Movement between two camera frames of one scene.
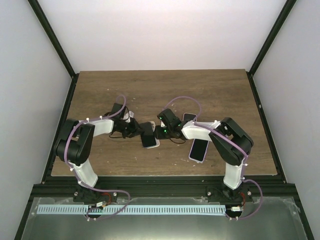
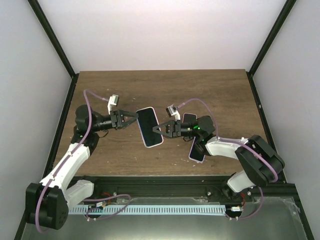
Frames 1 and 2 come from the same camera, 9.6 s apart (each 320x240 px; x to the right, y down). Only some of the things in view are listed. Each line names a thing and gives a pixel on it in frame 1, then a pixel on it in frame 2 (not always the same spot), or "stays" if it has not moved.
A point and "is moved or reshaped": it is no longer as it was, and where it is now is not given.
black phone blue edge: (148, 138) is moved or reshaped
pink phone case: (189, 117) stays
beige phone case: (157, 141) to (140, 130)
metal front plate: (269, 218) stays
